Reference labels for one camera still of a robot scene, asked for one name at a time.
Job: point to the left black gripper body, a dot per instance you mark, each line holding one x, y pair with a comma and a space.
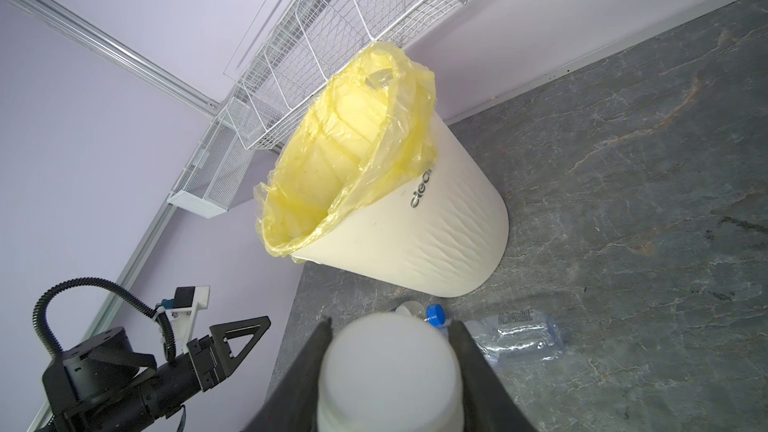
209, 361

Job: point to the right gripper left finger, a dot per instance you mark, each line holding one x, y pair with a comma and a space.
293, 404

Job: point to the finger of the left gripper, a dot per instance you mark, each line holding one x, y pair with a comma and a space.
223, 334

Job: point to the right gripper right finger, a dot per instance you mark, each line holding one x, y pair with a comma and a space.
486, 404

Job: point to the clear bottle green label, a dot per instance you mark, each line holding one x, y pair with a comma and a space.
388, 372

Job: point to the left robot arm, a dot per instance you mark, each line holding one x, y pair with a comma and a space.
103, 385

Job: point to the cream plastic waste bin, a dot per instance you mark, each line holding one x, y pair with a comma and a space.
443, 233

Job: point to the yellow bin liner bag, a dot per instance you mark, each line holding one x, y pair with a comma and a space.
367, 134

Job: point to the clear crushed water bottle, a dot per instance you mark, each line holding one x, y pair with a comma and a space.
525, 335

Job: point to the Pepsi water bottle blue label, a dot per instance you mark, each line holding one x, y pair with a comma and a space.
433, 314

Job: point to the small white mesh basket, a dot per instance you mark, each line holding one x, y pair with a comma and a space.
209, 182

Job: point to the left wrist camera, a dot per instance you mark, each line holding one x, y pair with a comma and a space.
183, 308

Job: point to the long white wire shelf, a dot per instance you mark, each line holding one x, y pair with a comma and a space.
313, 40

